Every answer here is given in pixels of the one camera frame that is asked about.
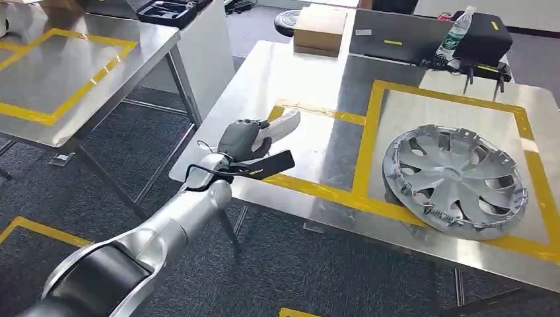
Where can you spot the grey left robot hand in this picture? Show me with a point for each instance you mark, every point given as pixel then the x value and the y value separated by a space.
pixel 238 140

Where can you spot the white plastic curved part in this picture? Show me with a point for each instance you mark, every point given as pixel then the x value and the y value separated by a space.
pixel 280 127

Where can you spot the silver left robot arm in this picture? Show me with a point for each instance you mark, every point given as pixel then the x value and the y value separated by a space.
pixel 183 214

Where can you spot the steel bench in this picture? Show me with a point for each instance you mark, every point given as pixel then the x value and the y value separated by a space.
pixel 65 74
pixel 315 144

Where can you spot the white cabinet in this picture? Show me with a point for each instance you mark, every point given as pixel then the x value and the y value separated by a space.
pixel 210 61

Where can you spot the black round stool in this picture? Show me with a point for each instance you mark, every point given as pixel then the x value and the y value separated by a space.
pixel 286 22

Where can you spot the brown cardboard box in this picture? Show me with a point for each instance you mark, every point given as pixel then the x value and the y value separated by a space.
pixel 319 30

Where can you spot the black open tool case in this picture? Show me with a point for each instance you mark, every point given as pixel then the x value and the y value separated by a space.
pixel 166 15

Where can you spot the grey laptop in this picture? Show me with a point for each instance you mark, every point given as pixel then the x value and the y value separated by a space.
pixel 393 35

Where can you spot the silver wheel hubcap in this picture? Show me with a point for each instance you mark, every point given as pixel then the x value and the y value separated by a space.
pixel 450 175

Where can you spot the red can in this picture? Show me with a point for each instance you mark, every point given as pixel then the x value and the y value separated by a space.
pixel 444 16

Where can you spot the clear plastic water bottle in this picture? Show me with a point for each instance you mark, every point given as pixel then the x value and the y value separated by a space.
pixel 455 35

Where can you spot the black tripod stand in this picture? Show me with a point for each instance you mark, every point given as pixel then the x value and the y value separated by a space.
pixel 494 72

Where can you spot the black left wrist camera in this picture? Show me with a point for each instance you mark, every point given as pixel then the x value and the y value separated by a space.
pixel 271 165

